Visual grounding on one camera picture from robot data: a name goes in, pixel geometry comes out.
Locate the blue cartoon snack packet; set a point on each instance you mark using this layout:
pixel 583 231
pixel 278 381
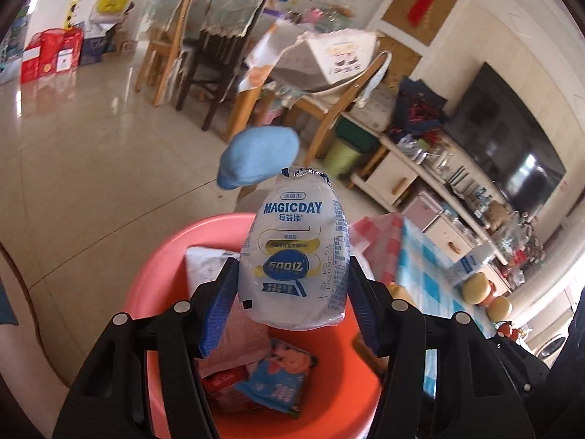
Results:
pixel 279 379

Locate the dark wooden chair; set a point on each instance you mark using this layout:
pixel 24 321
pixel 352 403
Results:
pixel 219 64

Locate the white yoghurt bottle foil lid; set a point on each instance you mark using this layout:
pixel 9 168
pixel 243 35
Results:
pixel 295 256

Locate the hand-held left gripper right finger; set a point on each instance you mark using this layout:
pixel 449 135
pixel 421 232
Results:
pixel 368 311

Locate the light green waste bin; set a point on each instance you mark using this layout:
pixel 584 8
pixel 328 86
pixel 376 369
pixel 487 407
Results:
pixel 342 158

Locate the red apple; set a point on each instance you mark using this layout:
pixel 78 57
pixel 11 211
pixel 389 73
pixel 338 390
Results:
pixel 491 293

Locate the large tangerine with leaf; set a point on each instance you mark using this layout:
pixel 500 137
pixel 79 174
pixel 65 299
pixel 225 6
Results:
pixel 506 329

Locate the yellow apple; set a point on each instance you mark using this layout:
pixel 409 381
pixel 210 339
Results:
pixel 499 308
pixel 475 288

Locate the red plastic basin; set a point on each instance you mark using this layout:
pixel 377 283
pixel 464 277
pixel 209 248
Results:
pixel 155 274

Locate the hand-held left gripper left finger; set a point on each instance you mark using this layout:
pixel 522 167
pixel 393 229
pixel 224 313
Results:
pixel 219 311

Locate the black television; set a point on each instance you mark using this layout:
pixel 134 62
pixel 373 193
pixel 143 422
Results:
pixel 507 141

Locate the white television cabinet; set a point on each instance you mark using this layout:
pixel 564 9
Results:
pixel 402 178

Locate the white supplement bottle blue label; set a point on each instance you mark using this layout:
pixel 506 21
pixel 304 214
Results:
pixel 470 263

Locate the light blue cushion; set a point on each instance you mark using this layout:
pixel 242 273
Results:
pixel 260 155

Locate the red gift box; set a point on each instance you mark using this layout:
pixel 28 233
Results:
pixel 50 55

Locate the white washing machine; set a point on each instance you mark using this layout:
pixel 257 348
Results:
pixel 553 347

